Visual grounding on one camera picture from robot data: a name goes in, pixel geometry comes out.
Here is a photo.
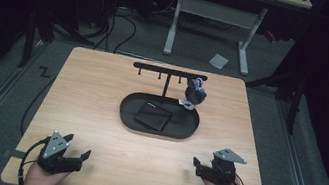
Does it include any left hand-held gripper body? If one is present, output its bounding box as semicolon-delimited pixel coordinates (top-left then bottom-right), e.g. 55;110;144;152
36;128;87;180

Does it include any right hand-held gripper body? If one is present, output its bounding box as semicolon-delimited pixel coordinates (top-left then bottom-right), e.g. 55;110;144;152
199;144;249;185

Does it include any black hook rack with tray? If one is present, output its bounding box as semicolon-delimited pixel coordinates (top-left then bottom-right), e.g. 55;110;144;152
116;60;209;143

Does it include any black wallet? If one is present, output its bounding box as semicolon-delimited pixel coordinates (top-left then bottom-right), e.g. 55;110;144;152
131;98;176;134

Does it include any person's left hand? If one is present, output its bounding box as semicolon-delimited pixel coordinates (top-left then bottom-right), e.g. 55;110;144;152
22;160;73;185

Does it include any black metal stand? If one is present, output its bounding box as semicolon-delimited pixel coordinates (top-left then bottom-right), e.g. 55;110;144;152
17;8;59;73
239;61;313;138

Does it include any grey paper sheet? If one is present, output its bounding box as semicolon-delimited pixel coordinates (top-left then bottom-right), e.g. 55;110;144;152
207;52;231;72

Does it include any small red object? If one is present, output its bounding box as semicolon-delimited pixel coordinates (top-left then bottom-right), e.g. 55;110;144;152
263;29;279;45

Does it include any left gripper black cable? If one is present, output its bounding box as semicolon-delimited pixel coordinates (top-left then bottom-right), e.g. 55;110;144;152
14;134;48;185

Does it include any black floor cable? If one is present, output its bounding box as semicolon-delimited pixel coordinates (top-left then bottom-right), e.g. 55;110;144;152
18;74;56;140

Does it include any bundle of black cables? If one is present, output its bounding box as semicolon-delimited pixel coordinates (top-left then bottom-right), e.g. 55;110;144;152
84;8;140;57

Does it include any white frame desk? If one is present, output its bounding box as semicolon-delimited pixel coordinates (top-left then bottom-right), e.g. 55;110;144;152
161;0;314;86

